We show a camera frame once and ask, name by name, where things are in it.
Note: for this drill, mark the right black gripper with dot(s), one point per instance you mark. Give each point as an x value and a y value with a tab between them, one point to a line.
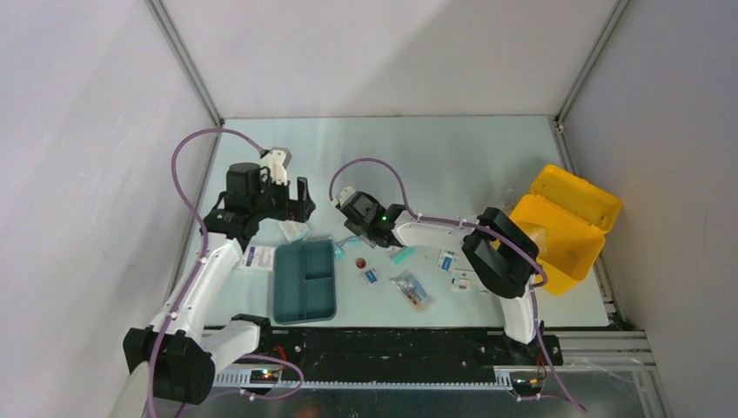
358	230

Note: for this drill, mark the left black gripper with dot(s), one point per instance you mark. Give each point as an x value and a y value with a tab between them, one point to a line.
294	210

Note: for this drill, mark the zip bag of bandages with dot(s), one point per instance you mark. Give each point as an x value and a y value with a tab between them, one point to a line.
294	231

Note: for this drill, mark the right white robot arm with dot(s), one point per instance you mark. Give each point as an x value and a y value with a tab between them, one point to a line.
503	257

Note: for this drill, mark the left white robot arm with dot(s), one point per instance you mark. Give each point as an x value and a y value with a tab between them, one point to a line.
183	361

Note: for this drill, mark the white medicine box blue label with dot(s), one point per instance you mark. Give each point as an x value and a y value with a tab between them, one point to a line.
258	258

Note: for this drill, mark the yellow medicine kit box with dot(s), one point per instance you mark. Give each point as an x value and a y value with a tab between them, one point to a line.
569	219

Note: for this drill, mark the twisted teal wrapper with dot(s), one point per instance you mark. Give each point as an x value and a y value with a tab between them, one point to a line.
339	246

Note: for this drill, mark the teal divided plastic tray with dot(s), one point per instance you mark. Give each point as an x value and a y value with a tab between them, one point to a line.
304	283

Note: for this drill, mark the cotton swabs bag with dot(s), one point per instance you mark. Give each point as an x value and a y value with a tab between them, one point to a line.
414	293

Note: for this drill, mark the white flat labelled packet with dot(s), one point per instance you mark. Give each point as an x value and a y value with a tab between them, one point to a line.
467	281

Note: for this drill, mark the small clear plastic bottle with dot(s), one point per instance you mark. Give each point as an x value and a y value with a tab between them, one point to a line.
509	198

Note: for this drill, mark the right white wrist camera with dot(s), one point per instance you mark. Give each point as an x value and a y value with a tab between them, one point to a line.
342	197

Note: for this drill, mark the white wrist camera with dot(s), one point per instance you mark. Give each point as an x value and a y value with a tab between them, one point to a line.
342	197
276	161

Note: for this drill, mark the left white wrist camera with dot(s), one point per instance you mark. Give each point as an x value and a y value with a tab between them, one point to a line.
276	161

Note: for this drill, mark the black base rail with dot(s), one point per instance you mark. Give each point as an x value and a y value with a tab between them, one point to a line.
397	355

